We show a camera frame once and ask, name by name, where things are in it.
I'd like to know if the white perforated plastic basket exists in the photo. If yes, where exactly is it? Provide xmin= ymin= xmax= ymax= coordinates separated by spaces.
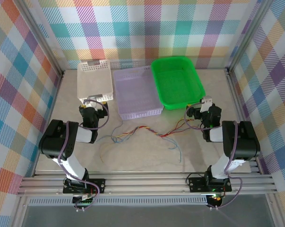
xmin=76 ymin=59 xmax=114 ymax=105

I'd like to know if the thin blue cable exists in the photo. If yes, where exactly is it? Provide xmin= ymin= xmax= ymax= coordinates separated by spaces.
xmin=110 ymin=122 xmax=182 ymax=164

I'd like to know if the brown rubber band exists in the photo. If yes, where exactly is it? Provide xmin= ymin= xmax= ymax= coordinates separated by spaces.
xmin=120 ymin=118 xmax=199 ymax=140

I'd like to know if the green plastic basket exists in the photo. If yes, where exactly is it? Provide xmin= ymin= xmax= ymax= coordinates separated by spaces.
xmin=151 ymin=56 xmax=206 ymax=111

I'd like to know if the purple perforated plastic basket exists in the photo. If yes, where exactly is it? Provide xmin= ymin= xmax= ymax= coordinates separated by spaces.
xmin=113 ymin=66 xmax=164 ymax=121

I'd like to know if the small circuit board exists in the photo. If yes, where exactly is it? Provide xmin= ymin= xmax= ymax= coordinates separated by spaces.
xmin=207 ymin=193 xmax=225 ymax=206
xmin=72 ymin=194 xmax=96 ymax=206

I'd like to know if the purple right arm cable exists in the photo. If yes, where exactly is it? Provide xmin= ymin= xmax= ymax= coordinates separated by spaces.
xmin=184 ymin=101 xmax=243 ymax=210

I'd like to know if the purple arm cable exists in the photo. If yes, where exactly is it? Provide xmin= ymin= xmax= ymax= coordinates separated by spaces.
xmin=184 ymin=101 xmax=243 ymax=210
xmin=57 ymin=99 xmax=110 ymax=211

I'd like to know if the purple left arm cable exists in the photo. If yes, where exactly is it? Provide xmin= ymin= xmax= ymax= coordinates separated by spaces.
xmin=57 ymin=99 xmax=110 ymax=211

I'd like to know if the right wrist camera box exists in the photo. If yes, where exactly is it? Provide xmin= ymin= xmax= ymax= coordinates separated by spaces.
xmin=200 ymin=95 xmax=214 ymax=112

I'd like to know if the aluminium frame post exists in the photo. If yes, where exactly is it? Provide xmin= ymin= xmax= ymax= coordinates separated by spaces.
xmin=226 ymin=0 xmax=274 ymax=73
xmin=14 ymin=0 xmax=65 ymax=78

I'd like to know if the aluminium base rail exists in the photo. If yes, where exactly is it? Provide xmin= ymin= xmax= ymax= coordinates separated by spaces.
xmin=17 ymin=173 xmax=277 ymax=197

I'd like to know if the grey slotted cable duct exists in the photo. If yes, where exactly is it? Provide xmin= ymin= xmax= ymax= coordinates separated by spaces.
xmin=28 ymin=197 xmax=209 ymax=207

